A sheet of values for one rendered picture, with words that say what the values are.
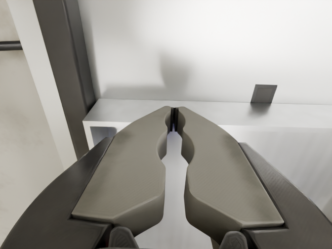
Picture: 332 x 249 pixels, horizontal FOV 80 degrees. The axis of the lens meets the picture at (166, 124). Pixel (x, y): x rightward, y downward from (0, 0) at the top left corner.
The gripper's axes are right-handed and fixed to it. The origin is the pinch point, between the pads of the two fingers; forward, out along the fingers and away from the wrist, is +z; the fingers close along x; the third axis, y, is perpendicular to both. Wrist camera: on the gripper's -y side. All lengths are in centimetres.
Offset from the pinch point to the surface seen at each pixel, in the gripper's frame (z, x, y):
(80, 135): 1.6, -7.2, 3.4
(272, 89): 3.6, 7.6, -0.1
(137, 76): 3.6, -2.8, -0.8
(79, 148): 1.5, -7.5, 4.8
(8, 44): 82, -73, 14
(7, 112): 91, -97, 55
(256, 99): 3.6, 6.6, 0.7
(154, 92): 3.6, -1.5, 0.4
